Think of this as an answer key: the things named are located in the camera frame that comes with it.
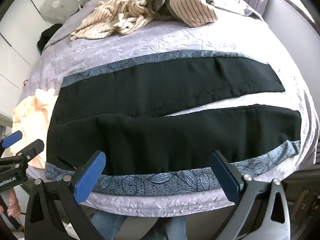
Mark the blue-grey leaf print cloth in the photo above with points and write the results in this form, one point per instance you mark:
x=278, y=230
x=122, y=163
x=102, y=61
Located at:
x=175, y=180

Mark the peach cloth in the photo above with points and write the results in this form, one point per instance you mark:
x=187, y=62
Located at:
x=31, y=120

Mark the white wardrobe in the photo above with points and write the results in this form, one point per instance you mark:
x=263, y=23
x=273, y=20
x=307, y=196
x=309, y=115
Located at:
x=15, y=55

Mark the lilac textured bedspread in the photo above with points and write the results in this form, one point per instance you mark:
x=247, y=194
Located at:
x=150, y=42

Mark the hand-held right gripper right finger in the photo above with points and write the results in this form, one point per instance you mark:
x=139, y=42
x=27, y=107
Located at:
x=225, y=177

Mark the person's left hand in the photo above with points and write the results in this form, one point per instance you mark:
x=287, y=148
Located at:
x=13, y=206

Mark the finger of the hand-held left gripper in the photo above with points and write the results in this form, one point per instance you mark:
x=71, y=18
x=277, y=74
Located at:
x=32, y=148
x=11, y=139

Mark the grey garment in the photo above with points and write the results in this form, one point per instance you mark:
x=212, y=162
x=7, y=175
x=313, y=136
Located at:
x=160, y=2

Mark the white fan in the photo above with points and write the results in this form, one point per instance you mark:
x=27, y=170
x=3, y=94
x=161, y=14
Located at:
x=53, y=6

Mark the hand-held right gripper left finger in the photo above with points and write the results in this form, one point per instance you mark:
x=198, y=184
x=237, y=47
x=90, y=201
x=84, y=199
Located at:
x=90, y=177

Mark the black cloth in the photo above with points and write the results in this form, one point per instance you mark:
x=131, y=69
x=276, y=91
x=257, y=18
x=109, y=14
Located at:
x=48, y=38

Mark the black pants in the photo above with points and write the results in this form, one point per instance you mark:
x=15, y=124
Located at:
x=150, y=135

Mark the cream striped garment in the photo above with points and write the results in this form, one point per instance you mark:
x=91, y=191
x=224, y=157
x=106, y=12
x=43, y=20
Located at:
x=130, y=15

